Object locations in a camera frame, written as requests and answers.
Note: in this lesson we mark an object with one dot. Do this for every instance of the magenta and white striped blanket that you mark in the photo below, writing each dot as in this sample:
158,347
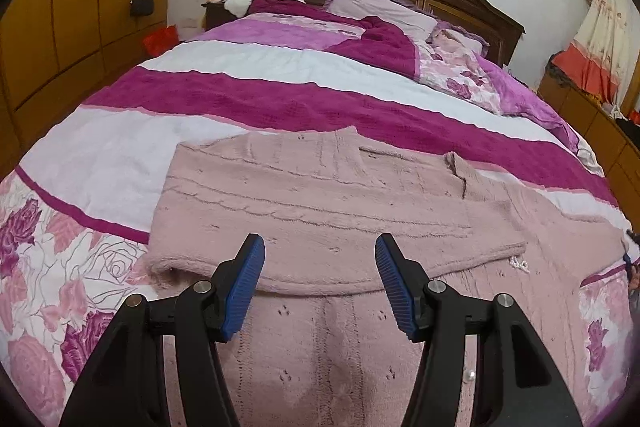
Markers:
150,142

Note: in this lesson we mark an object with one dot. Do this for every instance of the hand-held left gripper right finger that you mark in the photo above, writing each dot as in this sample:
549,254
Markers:
395,287

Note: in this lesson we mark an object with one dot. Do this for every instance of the red bag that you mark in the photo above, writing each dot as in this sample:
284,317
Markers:
161,41

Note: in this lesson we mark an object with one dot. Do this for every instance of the long wooden cabinet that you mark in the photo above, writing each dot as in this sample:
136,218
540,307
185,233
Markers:
590,127

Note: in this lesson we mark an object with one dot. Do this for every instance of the black clothes pile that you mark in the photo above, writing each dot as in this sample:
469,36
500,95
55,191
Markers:
629,123

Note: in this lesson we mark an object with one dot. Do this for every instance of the wooden wardrobe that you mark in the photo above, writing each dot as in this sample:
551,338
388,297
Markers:
75,7

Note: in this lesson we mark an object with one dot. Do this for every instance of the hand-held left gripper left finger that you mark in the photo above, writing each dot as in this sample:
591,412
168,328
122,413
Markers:
245,287

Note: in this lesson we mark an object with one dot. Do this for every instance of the pink floral quilt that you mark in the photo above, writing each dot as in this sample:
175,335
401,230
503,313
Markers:
460,72

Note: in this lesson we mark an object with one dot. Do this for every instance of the dark cloth heap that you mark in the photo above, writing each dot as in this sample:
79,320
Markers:
560,69

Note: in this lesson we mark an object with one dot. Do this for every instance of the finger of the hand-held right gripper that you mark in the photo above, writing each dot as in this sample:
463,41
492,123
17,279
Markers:
630,259

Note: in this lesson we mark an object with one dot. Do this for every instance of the cream and orange curtain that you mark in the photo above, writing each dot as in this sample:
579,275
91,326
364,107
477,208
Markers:
605,22

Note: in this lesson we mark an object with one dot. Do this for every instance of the lilac pillow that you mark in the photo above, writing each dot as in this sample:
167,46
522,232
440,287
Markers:
380,7

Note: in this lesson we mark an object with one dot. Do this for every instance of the pink knitted sweater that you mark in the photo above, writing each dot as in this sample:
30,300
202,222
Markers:
320,207

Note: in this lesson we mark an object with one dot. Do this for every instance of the dark wooden nightstand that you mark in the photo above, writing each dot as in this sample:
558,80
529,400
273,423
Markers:
212,14

